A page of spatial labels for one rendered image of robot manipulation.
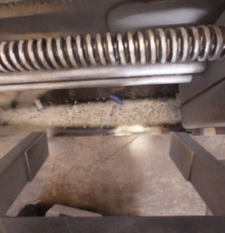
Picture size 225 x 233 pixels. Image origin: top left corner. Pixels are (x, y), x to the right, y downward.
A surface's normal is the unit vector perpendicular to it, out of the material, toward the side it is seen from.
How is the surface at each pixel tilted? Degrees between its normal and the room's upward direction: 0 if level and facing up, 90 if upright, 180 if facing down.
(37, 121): 0
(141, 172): 0
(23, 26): 90
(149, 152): 0
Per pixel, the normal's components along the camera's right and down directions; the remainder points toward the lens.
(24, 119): -0.09, -0.12
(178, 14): 0.02, 0.99
